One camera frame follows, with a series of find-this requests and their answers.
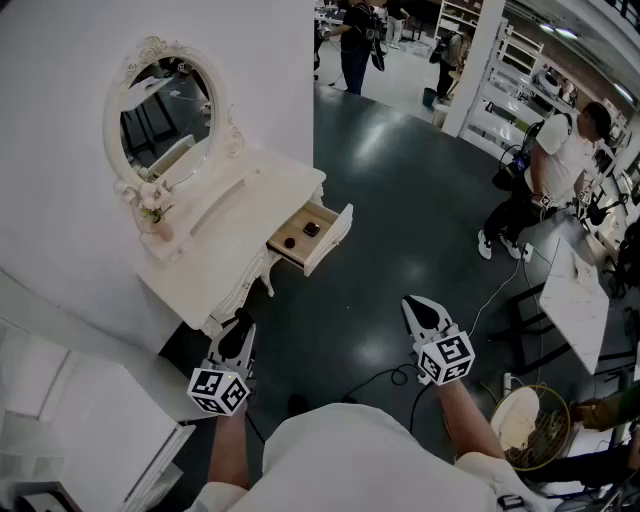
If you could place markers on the pink flower bouquet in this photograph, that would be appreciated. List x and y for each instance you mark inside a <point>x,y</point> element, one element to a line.
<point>152,200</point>

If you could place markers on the small round black object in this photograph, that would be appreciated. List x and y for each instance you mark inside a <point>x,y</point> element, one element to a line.
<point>290,242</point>

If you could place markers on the person's white shirt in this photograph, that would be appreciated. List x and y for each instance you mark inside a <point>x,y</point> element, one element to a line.
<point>360,460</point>

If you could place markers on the small black square box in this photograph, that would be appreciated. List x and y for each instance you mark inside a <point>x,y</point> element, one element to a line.
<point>311,229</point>

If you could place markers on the white cabinet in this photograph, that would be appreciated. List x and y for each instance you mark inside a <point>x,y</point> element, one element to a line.
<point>100,425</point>

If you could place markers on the green bin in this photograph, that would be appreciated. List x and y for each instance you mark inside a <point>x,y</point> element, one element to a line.
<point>429,97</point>

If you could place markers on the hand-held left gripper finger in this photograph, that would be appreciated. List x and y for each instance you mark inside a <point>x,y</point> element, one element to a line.
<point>245,345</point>
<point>222,345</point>

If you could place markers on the wooden drawer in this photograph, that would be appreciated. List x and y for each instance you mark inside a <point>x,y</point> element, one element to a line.
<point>320,240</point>

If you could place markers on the white power strip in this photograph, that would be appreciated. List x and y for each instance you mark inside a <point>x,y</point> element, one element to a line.
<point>526,252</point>
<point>507,384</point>

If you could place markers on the white vanity dressing table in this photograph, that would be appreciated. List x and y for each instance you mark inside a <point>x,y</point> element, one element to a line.
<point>210,265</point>

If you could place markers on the oval white-framed mirror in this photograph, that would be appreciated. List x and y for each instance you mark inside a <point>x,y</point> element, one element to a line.
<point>165,115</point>

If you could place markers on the pink vase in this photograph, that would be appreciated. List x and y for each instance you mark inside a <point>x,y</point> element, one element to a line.
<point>165,232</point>

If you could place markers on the white marble table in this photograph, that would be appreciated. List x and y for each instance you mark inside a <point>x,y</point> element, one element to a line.
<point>575,300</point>

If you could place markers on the person's left forearm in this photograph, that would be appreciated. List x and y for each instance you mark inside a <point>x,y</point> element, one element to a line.
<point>230,450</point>

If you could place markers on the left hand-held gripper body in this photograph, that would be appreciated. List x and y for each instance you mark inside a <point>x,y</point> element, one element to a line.
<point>217,392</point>

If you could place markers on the person's right forearm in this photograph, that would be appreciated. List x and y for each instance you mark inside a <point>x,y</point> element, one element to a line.
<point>467,425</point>

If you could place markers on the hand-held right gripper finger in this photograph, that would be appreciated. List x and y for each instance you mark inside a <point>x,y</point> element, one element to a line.
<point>432,312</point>
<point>415,325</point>

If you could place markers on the white shelf unit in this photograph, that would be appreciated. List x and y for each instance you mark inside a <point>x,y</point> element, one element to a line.
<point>457,17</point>

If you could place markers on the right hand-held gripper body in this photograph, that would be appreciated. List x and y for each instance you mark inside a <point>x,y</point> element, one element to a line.
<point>447,360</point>

